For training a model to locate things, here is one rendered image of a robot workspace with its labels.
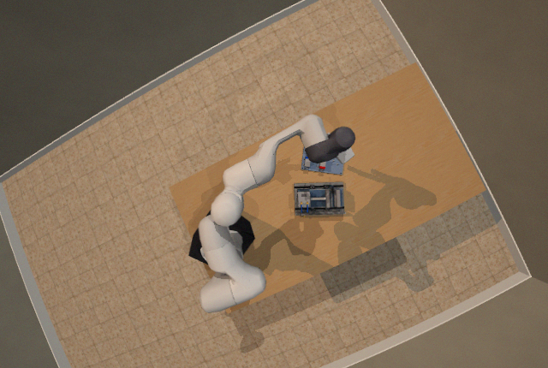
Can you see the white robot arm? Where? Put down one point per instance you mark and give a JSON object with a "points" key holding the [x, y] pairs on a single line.
{"points": [[218, 248]]}

